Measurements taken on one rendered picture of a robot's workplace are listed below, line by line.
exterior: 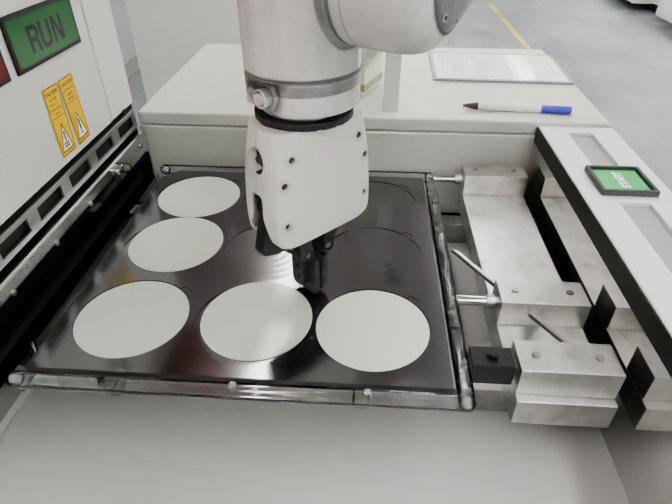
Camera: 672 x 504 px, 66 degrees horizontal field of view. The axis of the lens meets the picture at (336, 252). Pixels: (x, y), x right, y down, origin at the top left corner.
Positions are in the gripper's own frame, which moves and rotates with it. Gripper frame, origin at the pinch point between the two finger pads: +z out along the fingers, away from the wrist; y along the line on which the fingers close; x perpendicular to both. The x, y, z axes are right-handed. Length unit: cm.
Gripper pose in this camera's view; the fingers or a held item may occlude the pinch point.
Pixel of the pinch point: (310, 266)
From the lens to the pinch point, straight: 48.0
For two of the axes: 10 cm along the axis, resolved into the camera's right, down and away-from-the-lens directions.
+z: 0.0, 8.1, 5.9
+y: 7.4, -4.0, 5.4
